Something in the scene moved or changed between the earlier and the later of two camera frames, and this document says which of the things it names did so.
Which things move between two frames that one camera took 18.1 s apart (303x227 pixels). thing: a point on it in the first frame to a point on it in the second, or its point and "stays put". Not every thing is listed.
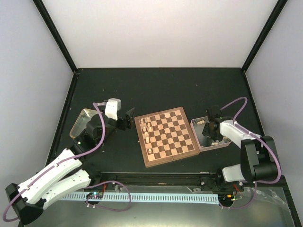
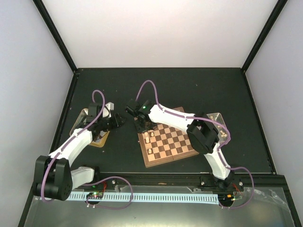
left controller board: (95, 195) stays put
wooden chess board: (165, 136) stays put
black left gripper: (124, 125) to (117, 122)
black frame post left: (58, 38) stays put
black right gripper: (205, 132) to (140, 129)
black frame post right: (263, 34) stays put
